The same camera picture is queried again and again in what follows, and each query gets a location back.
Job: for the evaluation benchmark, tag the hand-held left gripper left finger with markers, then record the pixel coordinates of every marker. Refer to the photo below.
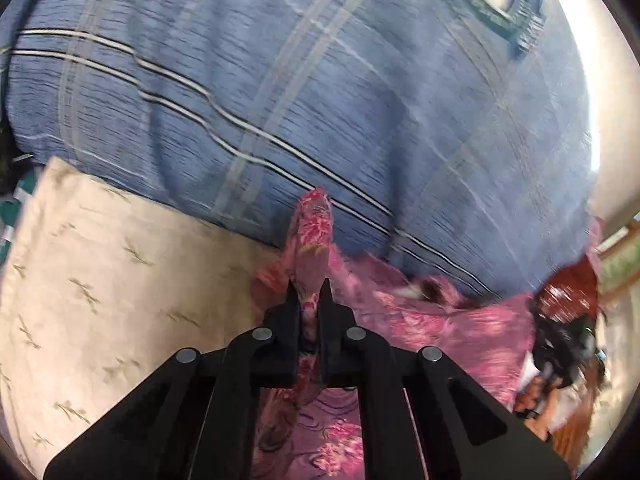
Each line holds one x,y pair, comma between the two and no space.
287,340

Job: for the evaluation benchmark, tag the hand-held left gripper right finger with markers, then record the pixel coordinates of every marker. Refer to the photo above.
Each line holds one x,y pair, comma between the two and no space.
332,340

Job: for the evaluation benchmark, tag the blue plaid quilt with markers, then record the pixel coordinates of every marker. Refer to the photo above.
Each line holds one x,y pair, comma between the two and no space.
325,90

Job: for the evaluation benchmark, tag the red-brown patterned cloth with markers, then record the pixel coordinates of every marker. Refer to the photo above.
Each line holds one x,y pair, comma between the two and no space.
570,287

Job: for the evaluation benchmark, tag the purple floral shirt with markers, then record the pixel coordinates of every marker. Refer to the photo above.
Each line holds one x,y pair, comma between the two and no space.
450,330

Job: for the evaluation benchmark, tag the cream leaf-print bed sheet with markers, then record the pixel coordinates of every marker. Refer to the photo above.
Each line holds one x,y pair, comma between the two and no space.
130,290

